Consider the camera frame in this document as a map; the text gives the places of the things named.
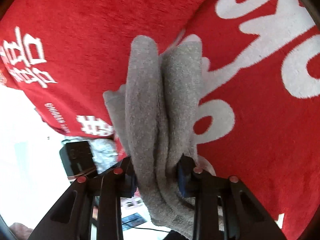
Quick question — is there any grey knit sweater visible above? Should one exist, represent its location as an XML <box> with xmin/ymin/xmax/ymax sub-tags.
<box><xmin>103</xmin><ymin>35</ymin><xmax>215</xmax><ymax>239</ymax></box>

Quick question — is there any floral white blue bedding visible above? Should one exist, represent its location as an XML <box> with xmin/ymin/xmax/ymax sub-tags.
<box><xmin>61</xmin><ymin>136</ymin><xmax>118</xmax><ymax>174</ymax></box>

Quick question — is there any dark tablet on floor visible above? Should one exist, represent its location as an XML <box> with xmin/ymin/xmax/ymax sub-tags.
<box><xmin>121</xmin><ymin>213</ymin><xmax>147</xmax><ymax>231</ymax></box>

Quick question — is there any red printed bed blanket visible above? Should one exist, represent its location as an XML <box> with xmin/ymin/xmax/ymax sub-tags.
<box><xmin>129</xmin><ymin>0</ymin><xmax>319</xmax><ymax>239</ymax></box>

